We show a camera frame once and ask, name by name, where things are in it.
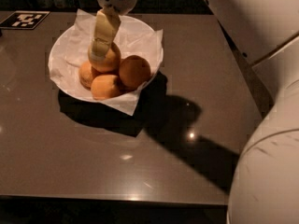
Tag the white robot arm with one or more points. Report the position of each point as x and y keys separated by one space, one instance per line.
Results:
x=265 y=186

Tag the black white marker tag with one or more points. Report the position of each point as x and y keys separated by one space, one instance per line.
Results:
x=23 y=20

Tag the white paper liner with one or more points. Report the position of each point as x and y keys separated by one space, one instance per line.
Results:
x=137 y=38

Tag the white bowl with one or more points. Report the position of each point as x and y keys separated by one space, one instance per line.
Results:
x=62 y=50

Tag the orange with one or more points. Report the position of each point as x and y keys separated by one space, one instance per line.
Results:
x=105 y=87
x=87 y=74
x=134 y=71
x=110 y=63

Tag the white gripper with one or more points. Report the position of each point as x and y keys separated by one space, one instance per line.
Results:
x=107 y=22

